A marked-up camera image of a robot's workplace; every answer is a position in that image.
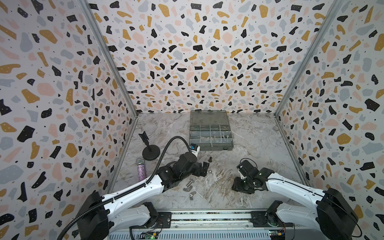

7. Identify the black corrugated cable hose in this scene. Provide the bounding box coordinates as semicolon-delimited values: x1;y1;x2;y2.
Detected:
56;136;193;240

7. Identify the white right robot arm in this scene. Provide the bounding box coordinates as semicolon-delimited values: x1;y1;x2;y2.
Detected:
232;158;359;240

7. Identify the green circuit board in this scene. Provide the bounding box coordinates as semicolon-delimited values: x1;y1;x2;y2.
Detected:
139;232;159;240

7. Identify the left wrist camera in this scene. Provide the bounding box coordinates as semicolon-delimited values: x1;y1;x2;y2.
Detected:
190;144;201;157

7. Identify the glitter handheld microphone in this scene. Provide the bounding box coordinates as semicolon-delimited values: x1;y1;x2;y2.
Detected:
136;158;147;182

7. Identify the grey compartment organizer box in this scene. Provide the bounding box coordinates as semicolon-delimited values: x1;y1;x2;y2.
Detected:
189;110;234;151

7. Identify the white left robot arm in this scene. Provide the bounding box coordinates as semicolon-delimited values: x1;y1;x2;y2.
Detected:
75;152;210;240

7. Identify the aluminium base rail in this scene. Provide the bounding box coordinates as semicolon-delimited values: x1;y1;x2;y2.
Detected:
107;208;340;240

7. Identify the black microphone stand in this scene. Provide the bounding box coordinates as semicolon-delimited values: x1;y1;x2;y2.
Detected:
139;131;161;161

